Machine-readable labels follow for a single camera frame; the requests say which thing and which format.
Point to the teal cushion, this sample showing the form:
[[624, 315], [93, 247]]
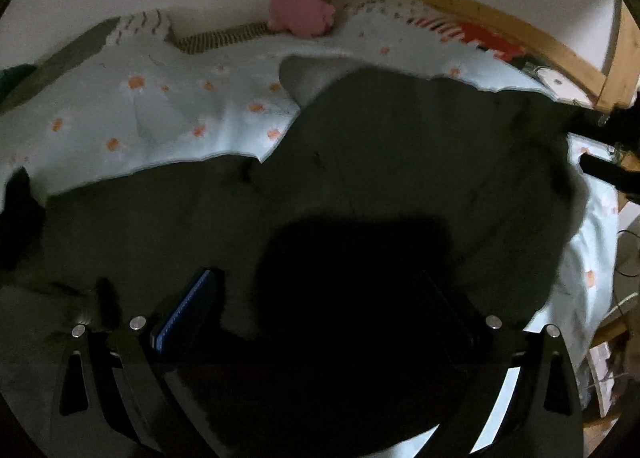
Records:
[[15, 78]]

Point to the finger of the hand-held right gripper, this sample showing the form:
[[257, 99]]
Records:
[[627, 126], [610, 171]]

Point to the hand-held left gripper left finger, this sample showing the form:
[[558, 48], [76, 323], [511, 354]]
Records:
[[185, 308]]

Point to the wavy striped pillow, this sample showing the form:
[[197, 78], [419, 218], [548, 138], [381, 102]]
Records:
[[140, 26]]

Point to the cartoon cat pillow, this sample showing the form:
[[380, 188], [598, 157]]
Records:
[[480, 36]]

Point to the large dark garment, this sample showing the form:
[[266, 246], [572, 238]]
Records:
[[400, 148]]

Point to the pink plush toy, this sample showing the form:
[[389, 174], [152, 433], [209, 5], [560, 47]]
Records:
[[300, 8]]

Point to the wooden bed frame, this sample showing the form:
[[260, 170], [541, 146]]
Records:
[[550, 46]]

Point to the white dotted pillow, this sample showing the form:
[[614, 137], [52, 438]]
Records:
[[370, 3]]

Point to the grey cloth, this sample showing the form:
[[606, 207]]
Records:
[[65, 56]]

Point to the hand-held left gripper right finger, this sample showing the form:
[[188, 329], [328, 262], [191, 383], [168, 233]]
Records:
[[457, 328]]

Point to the floral daisy duvet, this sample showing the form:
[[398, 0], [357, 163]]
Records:
[[175, 108]]

